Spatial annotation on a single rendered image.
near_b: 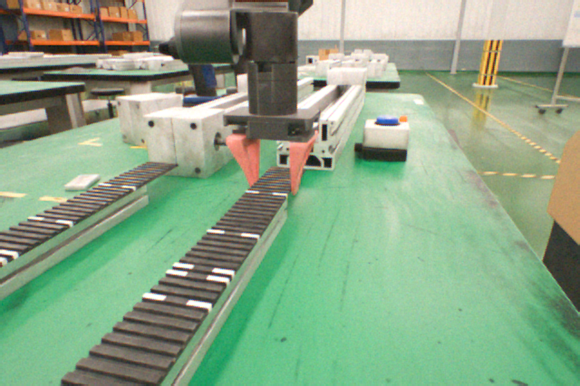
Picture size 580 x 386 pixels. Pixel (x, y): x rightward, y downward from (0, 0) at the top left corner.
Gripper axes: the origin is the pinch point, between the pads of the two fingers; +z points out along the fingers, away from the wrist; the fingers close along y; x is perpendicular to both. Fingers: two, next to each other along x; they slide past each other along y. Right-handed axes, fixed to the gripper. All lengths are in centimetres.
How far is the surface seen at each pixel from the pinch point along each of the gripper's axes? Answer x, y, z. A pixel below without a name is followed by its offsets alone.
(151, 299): 23.8, 1.6, -0.1
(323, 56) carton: -403, 65, -4
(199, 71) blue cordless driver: -51, 36, -10
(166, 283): 21.8, 1.7, -0.1
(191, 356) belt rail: 25.7, -2.2, 2.1
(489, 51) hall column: -1011, -238, -2
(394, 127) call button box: -26.9, -14.3, -2.6
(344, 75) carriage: -75, 1, -8
